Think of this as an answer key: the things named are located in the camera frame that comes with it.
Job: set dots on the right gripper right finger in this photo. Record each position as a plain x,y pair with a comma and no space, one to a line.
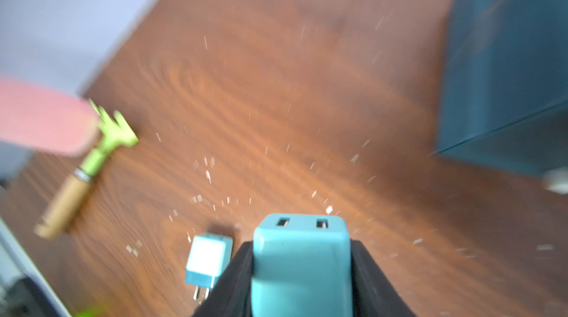
372,292

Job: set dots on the green toy rake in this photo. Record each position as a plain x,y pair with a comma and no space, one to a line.
115,133

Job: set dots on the teal drawer cabinet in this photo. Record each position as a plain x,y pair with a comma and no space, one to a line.
504,88

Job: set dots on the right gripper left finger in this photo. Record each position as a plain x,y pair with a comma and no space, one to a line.
232,294

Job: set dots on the teal plug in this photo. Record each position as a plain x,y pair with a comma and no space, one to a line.
208,258
301,266

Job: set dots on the pink watering can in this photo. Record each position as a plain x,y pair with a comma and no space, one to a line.
46,120

